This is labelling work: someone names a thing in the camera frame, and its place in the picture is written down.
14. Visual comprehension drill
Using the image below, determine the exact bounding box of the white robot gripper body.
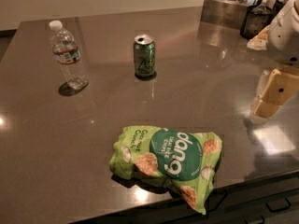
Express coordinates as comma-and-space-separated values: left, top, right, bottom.
266, 0, 299, 66

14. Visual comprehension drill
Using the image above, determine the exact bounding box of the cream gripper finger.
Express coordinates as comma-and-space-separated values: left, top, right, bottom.
253, 66, 299, 118

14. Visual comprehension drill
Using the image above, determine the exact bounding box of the green soda can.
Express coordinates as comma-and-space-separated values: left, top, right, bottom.
133, 35, 155, 77

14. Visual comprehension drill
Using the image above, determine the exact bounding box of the green rice chip bag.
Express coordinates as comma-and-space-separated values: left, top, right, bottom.
109, 126, 222, 215

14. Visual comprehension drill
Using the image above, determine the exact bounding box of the snack packet on counter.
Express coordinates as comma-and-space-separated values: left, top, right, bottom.
247, 26, 269, 50

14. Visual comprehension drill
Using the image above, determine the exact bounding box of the steel snack container box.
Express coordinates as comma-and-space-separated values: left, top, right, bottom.
201, 0, 248, 30

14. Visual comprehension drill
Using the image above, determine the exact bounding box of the clear plastic water bottle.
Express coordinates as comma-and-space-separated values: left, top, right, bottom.
49, 21, 89, 91

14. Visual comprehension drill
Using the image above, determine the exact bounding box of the black drawer handle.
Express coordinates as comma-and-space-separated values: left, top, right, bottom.
266, 198, 292, 213

